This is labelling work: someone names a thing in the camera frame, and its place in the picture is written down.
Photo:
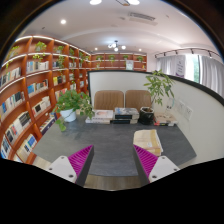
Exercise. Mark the small tree in black pot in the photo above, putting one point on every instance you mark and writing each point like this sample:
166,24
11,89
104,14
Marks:
146,116

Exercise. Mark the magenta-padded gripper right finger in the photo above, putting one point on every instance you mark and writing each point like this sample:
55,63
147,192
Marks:
160,167

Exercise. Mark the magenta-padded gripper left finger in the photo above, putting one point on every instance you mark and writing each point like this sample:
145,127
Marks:
65,166

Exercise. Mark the tan upholstered chair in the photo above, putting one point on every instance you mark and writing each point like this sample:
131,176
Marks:
138,99
108,99

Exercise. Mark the ceiling air vent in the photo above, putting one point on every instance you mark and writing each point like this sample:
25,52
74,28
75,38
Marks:
142,17

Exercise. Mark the white framed notice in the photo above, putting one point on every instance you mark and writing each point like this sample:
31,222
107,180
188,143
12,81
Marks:
129,64

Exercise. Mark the dark flat book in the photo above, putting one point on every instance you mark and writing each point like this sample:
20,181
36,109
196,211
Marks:
125,121

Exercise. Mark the white wall socket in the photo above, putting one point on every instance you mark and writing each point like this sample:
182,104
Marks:
188,113
180,107

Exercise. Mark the black track light rail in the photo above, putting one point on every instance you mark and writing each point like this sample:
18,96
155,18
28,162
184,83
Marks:
186,50

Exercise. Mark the orange wooden bookshelf unit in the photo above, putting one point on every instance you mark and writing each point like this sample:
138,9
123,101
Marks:
20,93

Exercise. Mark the leafy plant in white pot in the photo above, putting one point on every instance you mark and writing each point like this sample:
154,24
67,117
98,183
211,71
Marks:
68,115

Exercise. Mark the tan cover book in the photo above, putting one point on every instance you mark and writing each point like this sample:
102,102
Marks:
165,117

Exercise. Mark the white book with pale cover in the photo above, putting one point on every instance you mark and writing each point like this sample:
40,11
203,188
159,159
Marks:
103,114

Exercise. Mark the white flat book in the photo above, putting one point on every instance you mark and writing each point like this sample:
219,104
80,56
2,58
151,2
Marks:
98,121

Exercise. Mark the red-spined book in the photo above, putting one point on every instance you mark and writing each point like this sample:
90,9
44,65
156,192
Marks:
163,124

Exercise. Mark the multi-bulb ceiling lamp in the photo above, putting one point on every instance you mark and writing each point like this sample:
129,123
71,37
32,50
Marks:
116,46

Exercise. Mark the white sheer curtain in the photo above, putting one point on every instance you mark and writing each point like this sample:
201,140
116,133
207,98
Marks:
210,73

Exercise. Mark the beige striped towel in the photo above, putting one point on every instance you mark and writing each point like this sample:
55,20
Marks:
146,140

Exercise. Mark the clear acrylic sign stand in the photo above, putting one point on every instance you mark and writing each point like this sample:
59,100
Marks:
170,105

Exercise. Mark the dark book with picture cover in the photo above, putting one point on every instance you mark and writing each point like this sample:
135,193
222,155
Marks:
126,111

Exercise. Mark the white and purple hanging sign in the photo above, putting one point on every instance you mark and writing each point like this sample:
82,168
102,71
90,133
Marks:
180,66

